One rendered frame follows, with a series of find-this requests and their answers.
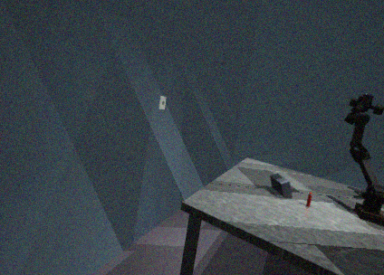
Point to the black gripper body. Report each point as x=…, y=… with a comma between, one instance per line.
x=376, y=110

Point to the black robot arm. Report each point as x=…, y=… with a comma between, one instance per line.
x=374, y=194

